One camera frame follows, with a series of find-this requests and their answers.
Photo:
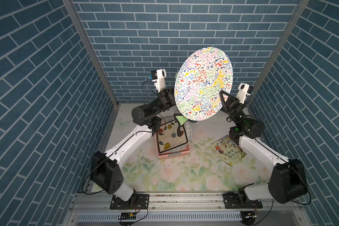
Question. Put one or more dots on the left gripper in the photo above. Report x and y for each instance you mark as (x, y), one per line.
(166, 100)

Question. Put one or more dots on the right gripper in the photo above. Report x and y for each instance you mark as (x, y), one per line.
(235, 111)

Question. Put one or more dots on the green microfiber cloth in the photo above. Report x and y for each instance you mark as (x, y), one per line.
(183, 120)

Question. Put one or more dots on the round colourful squiggle plate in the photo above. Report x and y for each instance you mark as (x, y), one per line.
(200, 79)

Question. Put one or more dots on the square flower plate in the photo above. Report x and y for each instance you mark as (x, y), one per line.
(171, 136)

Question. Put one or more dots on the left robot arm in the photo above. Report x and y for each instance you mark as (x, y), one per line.
(106, 167)

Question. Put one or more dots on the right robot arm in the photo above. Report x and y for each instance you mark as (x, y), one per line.
(287, 176)

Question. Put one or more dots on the round checkered plate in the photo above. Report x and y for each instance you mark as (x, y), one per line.
(183, 141)

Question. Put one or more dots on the colourful picture book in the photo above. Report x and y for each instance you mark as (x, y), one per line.
(228, 150)

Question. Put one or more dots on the pink plastic basket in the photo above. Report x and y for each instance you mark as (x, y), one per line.
(172, 146)

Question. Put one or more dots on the floral table mat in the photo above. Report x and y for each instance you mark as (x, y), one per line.
(201, 170)

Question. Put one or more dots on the green circuit board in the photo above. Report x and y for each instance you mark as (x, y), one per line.
(128, 216)

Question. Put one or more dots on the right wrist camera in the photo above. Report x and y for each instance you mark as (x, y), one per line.
(244, 91)

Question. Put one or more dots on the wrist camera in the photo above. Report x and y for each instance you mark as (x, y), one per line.
(158, 79)
(244, 91)

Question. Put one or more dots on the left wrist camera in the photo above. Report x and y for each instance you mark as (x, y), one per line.
(158, 79)

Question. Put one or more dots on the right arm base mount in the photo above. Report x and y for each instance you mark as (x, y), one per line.
(239, 200)

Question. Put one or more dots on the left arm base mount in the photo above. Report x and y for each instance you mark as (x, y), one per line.
(136, 201)

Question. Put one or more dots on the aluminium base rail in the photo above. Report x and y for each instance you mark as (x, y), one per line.
(182, 209)

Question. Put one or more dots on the aluminium corner post right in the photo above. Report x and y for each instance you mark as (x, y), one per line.
(298, 11)

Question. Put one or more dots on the aluminium corner post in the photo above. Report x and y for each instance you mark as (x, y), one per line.
(74, 16)
(298, 11)

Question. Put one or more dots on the aluminium corner post left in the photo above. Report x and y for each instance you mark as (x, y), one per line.
(74, 16)

